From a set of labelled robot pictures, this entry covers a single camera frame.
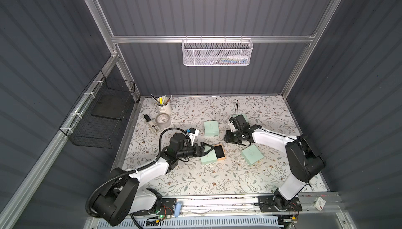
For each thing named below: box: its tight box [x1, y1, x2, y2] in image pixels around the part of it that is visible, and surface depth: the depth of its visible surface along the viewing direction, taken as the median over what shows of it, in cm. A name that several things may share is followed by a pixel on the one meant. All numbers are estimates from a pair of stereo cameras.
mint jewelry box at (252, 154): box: [240, 144, 265, 166], surface depth 90 cm
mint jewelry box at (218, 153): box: [200, 143, 227, 165], surface depth 89 cm
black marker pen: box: [143, 113, 160, 134], surface depth 103 cm
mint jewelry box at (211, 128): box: [204, 120, 220, 136], surface depth 101 cm
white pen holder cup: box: [155, 96, 172, 116], surface depth 107 cm
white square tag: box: [314, 196, 327, 212], surface depth 75 cm
